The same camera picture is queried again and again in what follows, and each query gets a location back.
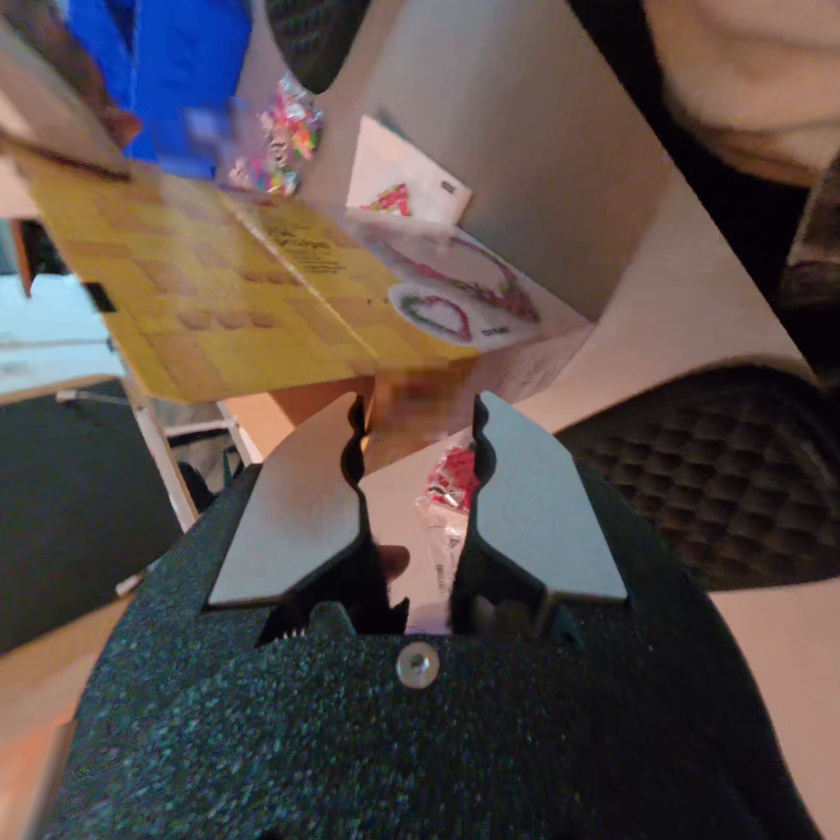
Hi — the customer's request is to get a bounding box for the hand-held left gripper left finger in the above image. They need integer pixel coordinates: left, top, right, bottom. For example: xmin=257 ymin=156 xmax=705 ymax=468
xmin=207 ymin=392 xmax=391 ymax=634

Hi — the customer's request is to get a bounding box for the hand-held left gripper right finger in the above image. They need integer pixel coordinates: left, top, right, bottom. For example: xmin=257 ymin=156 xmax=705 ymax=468
xmin=450 ymin=391 xmax=630 ymax=636

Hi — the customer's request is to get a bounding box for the clear bag of red pieces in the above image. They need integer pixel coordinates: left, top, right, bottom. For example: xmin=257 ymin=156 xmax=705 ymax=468
xmin=413 ymin=445 xmax=481 ymax=595

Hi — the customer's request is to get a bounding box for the white instruction booklet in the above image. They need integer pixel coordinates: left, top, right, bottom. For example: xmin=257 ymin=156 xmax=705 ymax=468
xmin=346 ymin=115 xmax=475 ymax=219

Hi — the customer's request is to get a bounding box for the clear bag of colourful pieces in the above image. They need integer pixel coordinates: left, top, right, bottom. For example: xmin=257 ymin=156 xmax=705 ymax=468
xmin=226 ymin=73 xmax=326 ymax=198

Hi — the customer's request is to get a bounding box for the black mesh wrist pad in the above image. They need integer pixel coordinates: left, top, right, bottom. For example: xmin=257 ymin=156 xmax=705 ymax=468
xmin=266 ymin=0 xmax=840 ymax=592

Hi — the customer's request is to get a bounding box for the black wood-framed board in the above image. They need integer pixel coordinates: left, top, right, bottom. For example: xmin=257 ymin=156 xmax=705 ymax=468
xmin=0 ymin=374 xmax=198 ymax=840

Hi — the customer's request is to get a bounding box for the blue plastic bin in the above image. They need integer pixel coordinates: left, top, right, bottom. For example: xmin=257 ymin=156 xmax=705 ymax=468
xmin=66 ymin=0 xmax=253 ymax=181

